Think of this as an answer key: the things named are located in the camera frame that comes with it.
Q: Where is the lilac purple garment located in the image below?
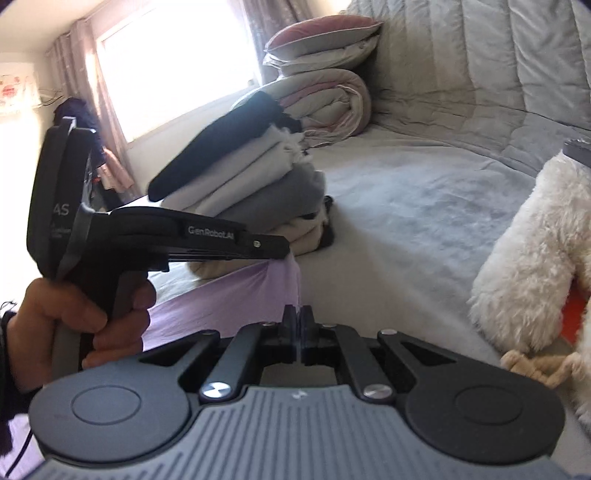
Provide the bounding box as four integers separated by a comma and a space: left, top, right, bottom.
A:
1, 260, 301, 477

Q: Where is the dark hanging clothes pile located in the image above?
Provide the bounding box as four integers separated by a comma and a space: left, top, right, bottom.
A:
53, 97, 134, 211

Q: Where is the person's left hand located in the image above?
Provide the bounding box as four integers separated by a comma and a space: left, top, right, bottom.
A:
7, 279, 156, 393

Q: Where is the folded white garment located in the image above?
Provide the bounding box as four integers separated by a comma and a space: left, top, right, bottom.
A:
160, 125, 305, 217

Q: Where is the folded grey garment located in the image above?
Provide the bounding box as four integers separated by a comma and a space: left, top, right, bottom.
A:
217, 163, 327, 233

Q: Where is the white fluffy plush toy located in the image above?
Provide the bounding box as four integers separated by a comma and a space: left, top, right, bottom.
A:
469, 140, 590, 427

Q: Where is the patterned window curtain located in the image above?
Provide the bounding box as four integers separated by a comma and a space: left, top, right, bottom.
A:
48, 1, 312, 198

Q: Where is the rolled white pink duvet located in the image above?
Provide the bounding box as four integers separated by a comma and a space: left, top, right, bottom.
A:
230, 34, 383, 150

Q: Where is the pink grey pillow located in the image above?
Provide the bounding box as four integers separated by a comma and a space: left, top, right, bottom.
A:
264, 14, 383, 60

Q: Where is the grey bed cover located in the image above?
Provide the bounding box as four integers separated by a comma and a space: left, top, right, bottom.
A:
294, 1, 590, 364

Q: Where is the wall calendar poster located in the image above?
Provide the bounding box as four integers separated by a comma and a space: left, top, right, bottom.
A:
0, 74, 39, 115

